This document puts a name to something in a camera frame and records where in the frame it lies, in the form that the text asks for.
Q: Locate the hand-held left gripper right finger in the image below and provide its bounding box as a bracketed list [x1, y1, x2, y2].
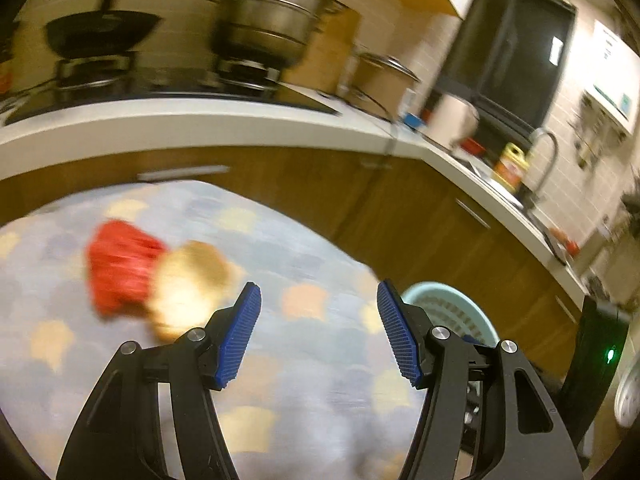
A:
[376, 280, 585, 480]

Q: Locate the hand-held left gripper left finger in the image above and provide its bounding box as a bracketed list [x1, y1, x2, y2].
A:
[56, 281, 263, 480]

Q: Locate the light blue plastic basket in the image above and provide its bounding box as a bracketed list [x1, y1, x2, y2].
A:
[401, 281, 499, 351]

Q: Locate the white round object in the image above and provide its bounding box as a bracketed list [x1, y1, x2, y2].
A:
[614, 370, 640, 429]

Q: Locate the tan round wrapper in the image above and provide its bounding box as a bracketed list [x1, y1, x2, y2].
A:
[147, 240, 234, 342]

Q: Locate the pastel patterned blanket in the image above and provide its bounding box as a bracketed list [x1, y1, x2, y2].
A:
[0, 180, 432, 480]

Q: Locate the wooden kitchen cabinet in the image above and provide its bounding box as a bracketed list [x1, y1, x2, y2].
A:
[0, 147, 587, 387]

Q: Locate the red crumpled packet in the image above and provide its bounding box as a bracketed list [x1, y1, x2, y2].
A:
[84, 219, 169, 319]

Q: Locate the steel faucet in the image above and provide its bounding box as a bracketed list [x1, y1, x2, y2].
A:
[522, 127, 560, 214]

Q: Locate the yellow detergent bottle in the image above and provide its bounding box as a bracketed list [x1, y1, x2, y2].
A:
[492, 142, 531, 196]

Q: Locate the blue and white small box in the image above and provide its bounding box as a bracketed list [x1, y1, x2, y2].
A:
[402, 87, 427, 129]

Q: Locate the white jar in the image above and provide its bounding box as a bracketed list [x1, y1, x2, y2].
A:
[430, 94, 481, 149]

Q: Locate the black gas stove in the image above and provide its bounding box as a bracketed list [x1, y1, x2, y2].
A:
[2, 52, 342, 127]

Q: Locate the white water heater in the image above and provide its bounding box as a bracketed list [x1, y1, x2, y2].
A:
[581, 19, 640, 137]

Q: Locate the wooden cutting board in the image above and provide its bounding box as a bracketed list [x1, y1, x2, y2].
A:
[280, 7, 364, 97]

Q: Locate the dark window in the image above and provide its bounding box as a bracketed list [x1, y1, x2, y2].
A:
[439, 0, 577, 147]

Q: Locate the steel steamer pot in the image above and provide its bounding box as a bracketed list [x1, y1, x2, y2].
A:
[205, 0, 347, 69]

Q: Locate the black wok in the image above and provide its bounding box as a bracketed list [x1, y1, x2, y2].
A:
[42, 0, 164, 59]

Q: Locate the wall utensil rack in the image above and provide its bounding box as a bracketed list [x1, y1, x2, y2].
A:
[570, 95, 632, 172]

